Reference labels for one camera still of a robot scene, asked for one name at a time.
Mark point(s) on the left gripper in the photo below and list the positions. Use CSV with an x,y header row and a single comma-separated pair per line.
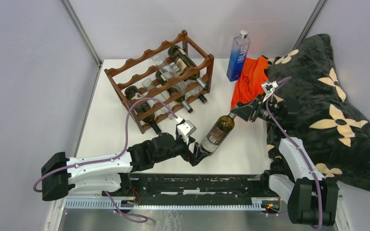
x,y
193,158

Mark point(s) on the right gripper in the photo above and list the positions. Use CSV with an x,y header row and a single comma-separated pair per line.
x,y
245,112

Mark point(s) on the dark wine bottle silver neck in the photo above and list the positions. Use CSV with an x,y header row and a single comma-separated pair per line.
x,y
220,130

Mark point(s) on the blue square glass bottle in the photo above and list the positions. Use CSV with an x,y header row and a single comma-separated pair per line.
x,y
238,55

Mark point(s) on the tall clear glass bottle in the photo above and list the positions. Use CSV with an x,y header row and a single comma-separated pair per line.
x,y
149,85

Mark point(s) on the dark wine bottle brown label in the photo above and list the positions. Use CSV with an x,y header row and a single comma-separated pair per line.
x,y
184,62

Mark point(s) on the dark green wine bottle labelled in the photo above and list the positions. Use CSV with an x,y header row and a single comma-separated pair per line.
x,y
133,93

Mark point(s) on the small clear glass bottle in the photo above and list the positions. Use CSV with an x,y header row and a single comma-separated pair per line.
x,y
168,72

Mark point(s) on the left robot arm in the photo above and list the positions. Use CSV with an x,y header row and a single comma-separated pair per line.
x,y
63,175

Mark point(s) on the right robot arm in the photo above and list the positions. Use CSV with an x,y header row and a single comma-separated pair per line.
x,y
311,198

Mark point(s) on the brown wooden wine rack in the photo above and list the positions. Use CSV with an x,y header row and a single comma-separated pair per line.
x,y
181,73

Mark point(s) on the orange cloth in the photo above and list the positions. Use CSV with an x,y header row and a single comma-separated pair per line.
x,y
248,86

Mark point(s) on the black floral blanket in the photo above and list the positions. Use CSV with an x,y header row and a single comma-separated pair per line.
x,y
335,134

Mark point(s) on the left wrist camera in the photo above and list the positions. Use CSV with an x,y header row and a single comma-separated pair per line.
x,y
184,129

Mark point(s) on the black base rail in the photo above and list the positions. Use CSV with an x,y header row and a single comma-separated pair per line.
x,y
194,190

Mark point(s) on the right aluminium corner post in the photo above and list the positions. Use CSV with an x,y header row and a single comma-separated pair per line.
x,y
310,22

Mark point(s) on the aluminium corner post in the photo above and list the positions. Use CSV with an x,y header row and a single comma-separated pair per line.
x,y
81,31
310,22

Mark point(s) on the left aluminium corner post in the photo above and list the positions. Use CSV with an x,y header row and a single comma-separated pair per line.
x,y
81,31

